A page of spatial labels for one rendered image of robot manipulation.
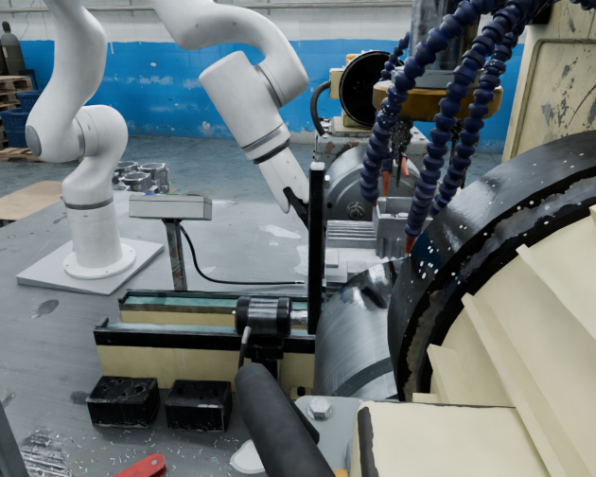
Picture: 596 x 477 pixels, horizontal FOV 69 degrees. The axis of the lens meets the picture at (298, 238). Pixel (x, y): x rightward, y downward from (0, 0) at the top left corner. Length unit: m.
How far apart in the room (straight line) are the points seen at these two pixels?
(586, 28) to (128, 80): 6.96
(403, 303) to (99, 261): 1.15
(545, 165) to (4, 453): 0.69
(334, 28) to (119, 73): 3.28
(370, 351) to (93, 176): 0.95
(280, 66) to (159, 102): 6.48
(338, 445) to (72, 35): 0.93
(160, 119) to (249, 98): 6.52
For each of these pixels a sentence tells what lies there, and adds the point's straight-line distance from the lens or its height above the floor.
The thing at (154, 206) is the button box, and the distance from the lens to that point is 1.01.
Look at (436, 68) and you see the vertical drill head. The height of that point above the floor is 1.36.
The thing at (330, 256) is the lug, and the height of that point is 1.08.
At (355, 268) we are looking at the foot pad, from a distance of 0.68.
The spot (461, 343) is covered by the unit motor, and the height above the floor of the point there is 1.30.
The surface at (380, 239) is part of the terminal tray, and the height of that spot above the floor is 1.11.
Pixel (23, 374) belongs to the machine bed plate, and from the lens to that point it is 1.04.
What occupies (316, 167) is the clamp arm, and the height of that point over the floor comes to 1.25.
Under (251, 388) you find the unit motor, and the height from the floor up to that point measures 1.27.
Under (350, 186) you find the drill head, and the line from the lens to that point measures 0.93.
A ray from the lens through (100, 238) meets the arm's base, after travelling 1.26.
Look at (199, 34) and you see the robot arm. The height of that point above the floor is 1.40.
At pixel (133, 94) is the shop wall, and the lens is 7.38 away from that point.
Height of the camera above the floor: 1.40
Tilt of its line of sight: 25 degrees down
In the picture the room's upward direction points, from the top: straight up
